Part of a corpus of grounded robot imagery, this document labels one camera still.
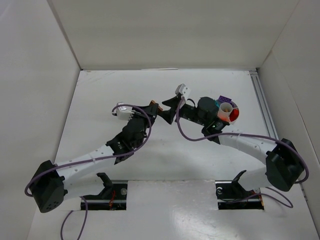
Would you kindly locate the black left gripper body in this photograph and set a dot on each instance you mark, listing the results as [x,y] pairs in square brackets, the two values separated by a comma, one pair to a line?
[152,110]

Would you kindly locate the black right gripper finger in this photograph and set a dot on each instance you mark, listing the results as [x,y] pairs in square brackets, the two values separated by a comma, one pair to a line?
[174,101]
[168,115]

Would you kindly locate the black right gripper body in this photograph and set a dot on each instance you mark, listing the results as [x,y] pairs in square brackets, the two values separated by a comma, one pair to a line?
[180,105]

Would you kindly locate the large teal lego brick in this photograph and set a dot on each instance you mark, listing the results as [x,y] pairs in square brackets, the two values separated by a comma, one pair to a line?
[217,103]

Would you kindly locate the small brown lego brick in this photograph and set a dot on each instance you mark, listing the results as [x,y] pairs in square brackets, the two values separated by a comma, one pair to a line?
[156,105]

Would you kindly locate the purple curved lego brick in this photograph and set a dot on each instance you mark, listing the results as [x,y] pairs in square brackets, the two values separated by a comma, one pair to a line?
[223,99]

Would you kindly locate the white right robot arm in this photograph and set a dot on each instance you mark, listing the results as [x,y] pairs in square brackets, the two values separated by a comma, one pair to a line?
[282,165]

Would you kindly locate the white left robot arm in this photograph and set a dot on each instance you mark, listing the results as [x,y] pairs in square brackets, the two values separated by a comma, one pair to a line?
[81,176]

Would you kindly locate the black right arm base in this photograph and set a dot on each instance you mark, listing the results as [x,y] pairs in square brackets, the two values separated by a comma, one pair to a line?
[231,195]

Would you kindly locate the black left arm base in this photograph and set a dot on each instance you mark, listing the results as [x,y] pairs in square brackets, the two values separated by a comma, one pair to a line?
[112,197]

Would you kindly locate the white round divided container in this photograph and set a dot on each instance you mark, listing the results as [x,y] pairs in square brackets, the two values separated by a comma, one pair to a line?
[225,115]

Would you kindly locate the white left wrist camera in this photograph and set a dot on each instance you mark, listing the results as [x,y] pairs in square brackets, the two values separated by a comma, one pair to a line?
[123,111]

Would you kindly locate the aluminium rail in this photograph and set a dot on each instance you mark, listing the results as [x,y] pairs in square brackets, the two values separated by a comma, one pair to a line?
[264,108]

